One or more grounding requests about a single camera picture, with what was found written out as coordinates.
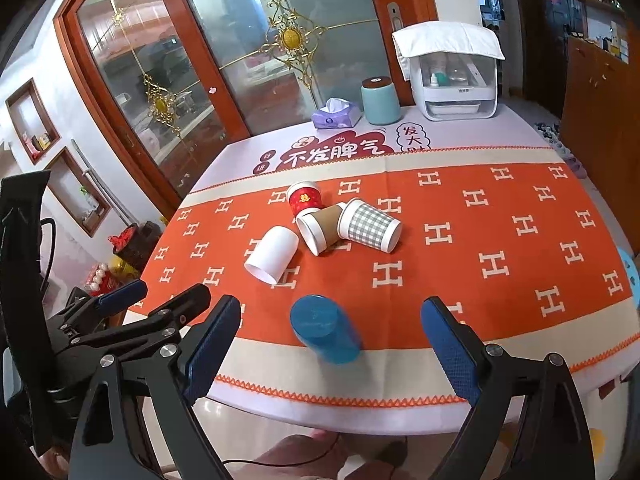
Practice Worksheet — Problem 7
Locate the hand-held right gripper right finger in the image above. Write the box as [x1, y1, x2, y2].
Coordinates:
[420, 296, 596, 480]

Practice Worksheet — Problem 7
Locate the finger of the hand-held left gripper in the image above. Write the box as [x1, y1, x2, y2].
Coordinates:
[47, 280, 149, 333]
[60, 283, 212, 361]

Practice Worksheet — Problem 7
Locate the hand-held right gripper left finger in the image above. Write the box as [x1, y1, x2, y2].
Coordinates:
[67, 295, 243, 480]

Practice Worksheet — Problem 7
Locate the blue cup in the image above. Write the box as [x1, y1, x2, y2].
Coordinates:
[290, 294, 362, 365]

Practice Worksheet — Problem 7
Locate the white paper cup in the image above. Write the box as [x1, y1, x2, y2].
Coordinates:
[244, 225, 300, 284]

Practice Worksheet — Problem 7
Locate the grey checked paper cup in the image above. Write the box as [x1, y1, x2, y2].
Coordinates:
[338, 198, 403, 253]

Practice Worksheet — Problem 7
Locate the brown paper cup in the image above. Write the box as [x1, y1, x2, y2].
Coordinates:
[296, 203, 346, 256]

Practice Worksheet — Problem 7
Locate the red paper cup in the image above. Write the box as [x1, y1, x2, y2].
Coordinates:
[286, 181, 325, 219]

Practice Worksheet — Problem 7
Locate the red box with white balls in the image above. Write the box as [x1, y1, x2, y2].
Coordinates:
[84, 262, 124, 297]

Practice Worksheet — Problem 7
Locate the yellow bottle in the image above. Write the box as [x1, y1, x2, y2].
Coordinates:
[107, 255, 142, 282]

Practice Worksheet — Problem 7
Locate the dark basket with red items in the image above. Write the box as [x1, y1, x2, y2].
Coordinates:
[112, 224, 162, 272]

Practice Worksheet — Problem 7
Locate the orange patterned tablecloth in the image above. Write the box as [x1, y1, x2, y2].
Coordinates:
[120, 104, 640, 436]
[122, 147, 640, 411]

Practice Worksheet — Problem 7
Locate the blue stool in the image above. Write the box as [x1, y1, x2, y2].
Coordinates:
[615, 247, 640, 312]

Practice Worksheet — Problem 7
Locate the glass sliding door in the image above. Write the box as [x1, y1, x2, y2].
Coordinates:
[167, 0, 443, 133]
[54, 0, 251, 202]

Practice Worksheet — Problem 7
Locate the purple tissue box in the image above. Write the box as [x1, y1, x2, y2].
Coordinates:
[311, 98, 362, 130]

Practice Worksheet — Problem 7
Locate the teal canister with brown lid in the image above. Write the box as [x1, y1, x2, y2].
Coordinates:
[360, 77, 402, 125]

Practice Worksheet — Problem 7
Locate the white countertop appliance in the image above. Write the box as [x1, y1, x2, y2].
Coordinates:
[409, 54, 499, 121]

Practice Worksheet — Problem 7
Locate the wooden cabinet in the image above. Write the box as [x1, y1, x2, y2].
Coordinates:
[560, 34, 640, 257]

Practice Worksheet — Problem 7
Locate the white folded cloth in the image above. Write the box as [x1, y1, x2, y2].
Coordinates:
[391, 22, 506, 81]

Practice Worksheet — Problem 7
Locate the wooden wall niche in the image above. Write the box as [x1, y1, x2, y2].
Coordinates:
[44, 147, 112, 238]
[5, 78, 62, 166]

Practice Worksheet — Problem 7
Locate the black floor cable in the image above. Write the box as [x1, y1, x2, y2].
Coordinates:
[220, 437, 336, 467]

